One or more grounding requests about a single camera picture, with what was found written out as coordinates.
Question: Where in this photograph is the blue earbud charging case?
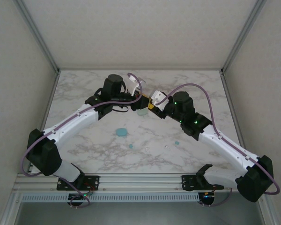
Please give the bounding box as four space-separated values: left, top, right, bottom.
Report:
115 127 128 137

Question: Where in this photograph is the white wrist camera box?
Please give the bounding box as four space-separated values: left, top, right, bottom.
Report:
149 90 169 112
127 75 146 96

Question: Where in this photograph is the aluminium table side rail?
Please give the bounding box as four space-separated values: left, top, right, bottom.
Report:
25 70 61 174
220 71 252 173

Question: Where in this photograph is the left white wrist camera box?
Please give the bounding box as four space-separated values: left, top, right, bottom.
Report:
127 75 146 96

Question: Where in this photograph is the controller board with led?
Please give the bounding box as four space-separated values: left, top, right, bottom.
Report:
68 193 89 201
201 191 216 200

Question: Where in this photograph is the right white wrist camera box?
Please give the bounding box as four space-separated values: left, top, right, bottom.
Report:
149 90 169 112

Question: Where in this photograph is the aluminium mounting rail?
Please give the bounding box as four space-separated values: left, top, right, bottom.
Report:
13 172 269 192

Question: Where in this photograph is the aluminium lower frame post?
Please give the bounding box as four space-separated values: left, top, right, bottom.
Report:
0 191 23 225
257 191 281 225

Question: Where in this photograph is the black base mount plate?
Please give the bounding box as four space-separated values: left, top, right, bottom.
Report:
181 174 225 190
56 175 100 191

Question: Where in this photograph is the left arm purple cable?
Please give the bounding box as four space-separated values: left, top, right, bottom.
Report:
21 72 143 209

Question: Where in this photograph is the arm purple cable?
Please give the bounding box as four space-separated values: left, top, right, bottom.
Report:
163 83 281 208
21 72 143 209

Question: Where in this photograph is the aluminium frame post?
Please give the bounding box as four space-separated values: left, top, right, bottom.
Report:
257 191 281 225
220 0 269 74
0 191 23 225
14 0 61 73

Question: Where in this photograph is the white slotted cable duct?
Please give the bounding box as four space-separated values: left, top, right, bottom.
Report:
21 193 200 202

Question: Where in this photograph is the aluminium frame crossbar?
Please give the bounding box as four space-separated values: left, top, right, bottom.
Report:
58 67 223 71

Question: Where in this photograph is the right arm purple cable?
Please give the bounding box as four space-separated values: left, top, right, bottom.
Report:
163 83 281 208

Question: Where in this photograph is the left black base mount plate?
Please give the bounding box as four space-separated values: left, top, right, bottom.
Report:
56 175 100 191

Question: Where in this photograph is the left controller board with LED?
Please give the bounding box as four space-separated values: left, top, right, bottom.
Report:
68 193 89 201

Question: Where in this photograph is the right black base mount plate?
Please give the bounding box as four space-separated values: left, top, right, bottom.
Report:
181 174 225 190

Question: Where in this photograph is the right controller board with LED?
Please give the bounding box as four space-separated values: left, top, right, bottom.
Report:
201 191 216 200

